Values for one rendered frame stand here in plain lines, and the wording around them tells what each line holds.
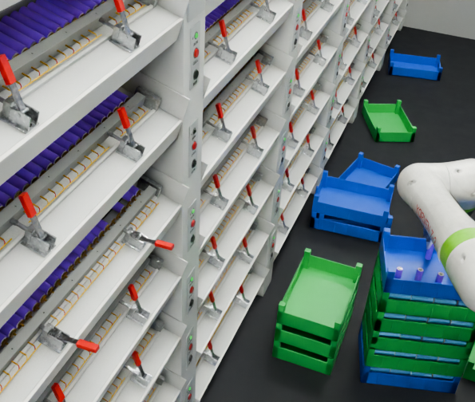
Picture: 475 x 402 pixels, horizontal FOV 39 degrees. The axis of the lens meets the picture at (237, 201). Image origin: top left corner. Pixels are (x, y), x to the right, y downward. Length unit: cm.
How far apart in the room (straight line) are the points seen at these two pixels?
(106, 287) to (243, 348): 115
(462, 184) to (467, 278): 42
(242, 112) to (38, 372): 90
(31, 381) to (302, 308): 129
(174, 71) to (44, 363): 55
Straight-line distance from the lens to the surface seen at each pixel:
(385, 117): 370
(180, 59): 124
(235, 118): 169
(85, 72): 99
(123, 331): 140
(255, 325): 238
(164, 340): 165
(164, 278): 151
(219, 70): 147
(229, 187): 179
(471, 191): 173
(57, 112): 91
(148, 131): 124
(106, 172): 113
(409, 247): 214
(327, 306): 225
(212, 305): 196
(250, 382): 222
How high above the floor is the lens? 173
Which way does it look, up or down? 36 degrees down
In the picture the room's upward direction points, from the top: 4 degrees clockwise
